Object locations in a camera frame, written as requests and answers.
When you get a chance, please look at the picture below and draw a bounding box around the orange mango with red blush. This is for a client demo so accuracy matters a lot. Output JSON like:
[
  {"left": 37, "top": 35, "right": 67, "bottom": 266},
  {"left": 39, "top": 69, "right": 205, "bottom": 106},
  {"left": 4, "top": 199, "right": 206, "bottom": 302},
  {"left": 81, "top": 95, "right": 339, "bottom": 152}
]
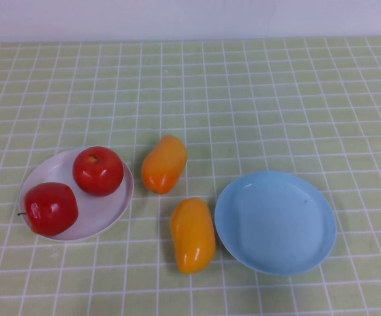
[{"left": 140, "top": 134, "right": 189, "bottom": 196}]

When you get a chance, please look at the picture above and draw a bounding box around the red apple with long stem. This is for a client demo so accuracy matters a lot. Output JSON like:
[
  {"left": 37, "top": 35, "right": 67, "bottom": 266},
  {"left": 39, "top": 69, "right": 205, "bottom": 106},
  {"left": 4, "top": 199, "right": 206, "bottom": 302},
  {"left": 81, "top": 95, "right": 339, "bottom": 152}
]
[{"left": 17, "top": 182, "right": 80, "bottom": 236}]

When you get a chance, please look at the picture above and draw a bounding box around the white round plate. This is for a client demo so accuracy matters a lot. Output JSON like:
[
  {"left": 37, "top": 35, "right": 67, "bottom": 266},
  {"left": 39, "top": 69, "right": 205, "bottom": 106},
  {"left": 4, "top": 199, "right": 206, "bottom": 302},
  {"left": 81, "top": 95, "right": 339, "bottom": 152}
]
[{"left": 18, "top": 147, "right": 135, "bottom": 243}]

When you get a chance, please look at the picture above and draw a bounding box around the green checkered tablecloth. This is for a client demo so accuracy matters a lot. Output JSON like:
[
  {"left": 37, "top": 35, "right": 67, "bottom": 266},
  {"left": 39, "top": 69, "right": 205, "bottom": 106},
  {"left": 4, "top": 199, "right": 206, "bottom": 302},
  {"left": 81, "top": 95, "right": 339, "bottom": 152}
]
[{"left": 0, "top": 38, "right": 381, "bottom": 316}]

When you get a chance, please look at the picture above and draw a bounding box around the yellow orange mango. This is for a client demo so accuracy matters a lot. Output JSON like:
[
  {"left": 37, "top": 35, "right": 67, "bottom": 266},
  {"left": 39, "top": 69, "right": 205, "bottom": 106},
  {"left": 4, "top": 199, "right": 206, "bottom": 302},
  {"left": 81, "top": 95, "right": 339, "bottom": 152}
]
[{"left": 169, "top": 197, "right": 216, "bottom": 275}]

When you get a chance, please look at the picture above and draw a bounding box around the red apple with yellow top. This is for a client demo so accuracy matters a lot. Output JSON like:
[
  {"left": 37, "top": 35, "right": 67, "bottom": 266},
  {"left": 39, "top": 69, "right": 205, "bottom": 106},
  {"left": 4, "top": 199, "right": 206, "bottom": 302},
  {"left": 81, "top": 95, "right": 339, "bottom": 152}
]
[{"left": 72, "top": 146, "right": 125, "bottom": 198}]

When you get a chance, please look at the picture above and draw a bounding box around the light blue round plate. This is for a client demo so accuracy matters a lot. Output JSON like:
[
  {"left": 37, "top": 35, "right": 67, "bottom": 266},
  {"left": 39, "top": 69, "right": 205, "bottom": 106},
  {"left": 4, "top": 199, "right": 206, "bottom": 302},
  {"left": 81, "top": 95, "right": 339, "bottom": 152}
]
[{"left": 213, "top": 170, "right": 338, "bottom": 277}]

